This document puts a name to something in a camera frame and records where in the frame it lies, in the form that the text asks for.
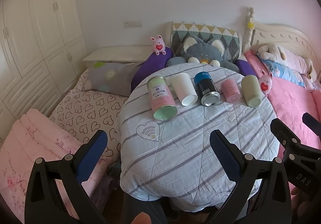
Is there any purple pillow left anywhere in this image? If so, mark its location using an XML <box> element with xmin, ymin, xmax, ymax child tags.
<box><xmin>131</xmin><ymin>47</ymin><xmax>173</xmax><ymax>91</ymax></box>

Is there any operator left thumb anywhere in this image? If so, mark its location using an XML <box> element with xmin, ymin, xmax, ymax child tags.
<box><xmin>131</xmin><ymin>212</ymin><xmax>152</xmax><ymax>224</ymax></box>

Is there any pink bunny toy left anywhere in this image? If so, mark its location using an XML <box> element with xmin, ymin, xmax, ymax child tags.
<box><xmin>150</xmin><ymin>35</ymin><xmax>166</xmax><ymax>56</ymax></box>

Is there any pink fleece blanket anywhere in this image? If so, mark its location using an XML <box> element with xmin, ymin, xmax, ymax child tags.
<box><xmin>244</xmin><ymin>51</ymin><xmax>321</xmax><ymax>194</ymax></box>

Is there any purple pillow right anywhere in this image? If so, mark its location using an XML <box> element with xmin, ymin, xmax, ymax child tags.
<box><xmin>234</xmin><ymin>59</ymin><xmax>257</xmax><ymax>76</ymax></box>

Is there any purple pillow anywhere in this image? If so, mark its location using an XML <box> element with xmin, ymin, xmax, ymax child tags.
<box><xmin>234</xmin><ymin>59</ymin><xmax>257</xmax><ymax>76</ymax></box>
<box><xmin>131</xmin><ymin>47</ymin><xmax>173</xmax><ymax>91</ymax></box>

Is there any grey cat plush pillow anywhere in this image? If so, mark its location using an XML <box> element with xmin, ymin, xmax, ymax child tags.
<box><xmin>165</xmin><ymin>35</ymin><xmax>240</xmax><ymax>73</ymax></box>

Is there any white low headboard shelf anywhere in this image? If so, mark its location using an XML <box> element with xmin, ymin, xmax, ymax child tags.
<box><xmin>83</xmin><ymin>46</ymin><xmax>152</xmax><ymax>68</ymax></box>

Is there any pink bunny toy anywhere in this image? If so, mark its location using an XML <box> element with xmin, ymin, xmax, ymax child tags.
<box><xmin>258</xmin><ymin>69</ymin><xmax>273</xmax><ymax>96</ymax></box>
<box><xmin>150</xmin><ymin>35</ymin><xmax>166</xmax><ymax>56</ymax></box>

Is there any white wardrobe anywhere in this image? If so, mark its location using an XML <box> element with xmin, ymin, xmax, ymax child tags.
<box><xmin>1</xmin><ymin>0</ymin><xmax>88</xmax><ymax>140</ymax></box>

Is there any pink plastic cup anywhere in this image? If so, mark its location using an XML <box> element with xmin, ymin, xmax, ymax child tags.
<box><xmin>220</xmin><ymin>78</ymin><xmax>241</xmax><ymax>103</ymax></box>

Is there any light blue cartoon pillow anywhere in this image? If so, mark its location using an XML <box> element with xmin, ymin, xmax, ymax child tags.
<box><xmin>261</xmin><ymin>59</ymin><xmax>306</xmax><ymax>87</ymax></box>

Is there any striped white table cloth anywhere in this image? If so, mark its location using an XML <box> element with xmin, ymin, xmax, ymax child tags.
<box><xmin>119</xmin><ymin>81</ymin><xmax>279</xmax><ymax>212</ymax></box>

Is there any cream carved headboard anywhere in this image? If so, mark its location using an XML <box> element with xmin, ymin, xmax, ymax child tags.
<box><xmin>242</xmin><ymin>7</ymin><xmax>320</xmax><ymax>68</ymax></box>

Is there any white paper cup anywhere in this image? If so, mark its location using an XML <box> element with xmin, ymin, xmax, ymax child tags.
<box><xmin>170</xmin><ymin>73</ymin><xmax>198</xmax><ymax>106</ymax></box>

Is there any pink bunny toy right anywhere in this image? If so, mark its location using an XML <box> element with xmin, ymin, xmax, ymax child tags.
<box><xmin>258</xmin><ymin>69</ymin><xmax>273</xmax><ymax>96</ymax></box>

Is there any white wall socket panel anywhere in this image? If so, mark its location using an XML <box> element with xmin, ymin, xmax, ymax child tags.
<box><xmin>123</xmin><ymin>21</ymin><xmax>143</xmax><ymax>28</ymax></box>

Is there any diamond pattern quilted cushion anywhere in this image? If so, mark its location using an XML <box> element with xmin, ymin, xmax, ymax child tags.
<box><xmin>170</xmin><ymin>22</ymin><xmax>242</xmax><ymax>63</ymax></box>

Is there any folded pink quilt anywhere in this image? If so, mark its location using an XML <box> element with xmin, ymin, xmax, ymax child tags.
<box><xmin>0</xmin><ymin>108</ymin><xmax>111</xmax><ymax>219</ymax></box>

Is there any blue and black can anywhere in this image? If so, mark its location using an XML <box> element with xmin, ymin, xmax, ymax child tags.
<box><xmin>194</xmin><ymin>72</ymin><xmax>220</xmax><ymax>107</ymax></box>

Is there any pink and green tin can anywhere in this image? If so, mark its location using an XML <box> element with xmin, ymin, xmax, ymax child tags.
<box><xmin>147</xmin><ymin>76</ymin><xmax>177</xmax><ymax>121</ymax></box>

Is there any white long plush toy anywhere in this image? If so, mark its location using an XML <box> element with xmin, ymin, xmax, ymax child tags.
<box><xmin>257</xmin><ymin>43</ymin><xmax>317</xmax><ymax>82</ymax></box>

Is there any sage green cup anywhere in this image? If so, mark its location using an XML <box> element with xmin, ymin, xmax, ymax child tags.
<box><xmin>241</xmin><ymin>75</ymin><xmax>262</xmax><ymax>107</ymax></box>

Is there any operator right hand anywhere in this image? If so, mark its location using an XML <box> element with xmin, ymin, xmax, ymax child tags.
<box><xmin>291</xmin><ymin>187</ymin><xmax>311</xmax><ymax>223</ymax></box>

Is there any grey floral pillow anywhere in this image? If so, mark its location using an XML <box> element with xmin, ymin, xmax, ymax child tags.
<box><xmin>83</xmin><ymin>62</ymin><xmax>142</xmax><ymax>97</ymax></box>

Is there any heart pattern bed sheet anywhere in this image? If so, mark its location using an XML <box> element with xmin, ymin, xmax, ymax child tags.
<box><xmin>50</xmin><ymin>71</ymin><xmax>127</xmax><ymax>165</ymax></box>

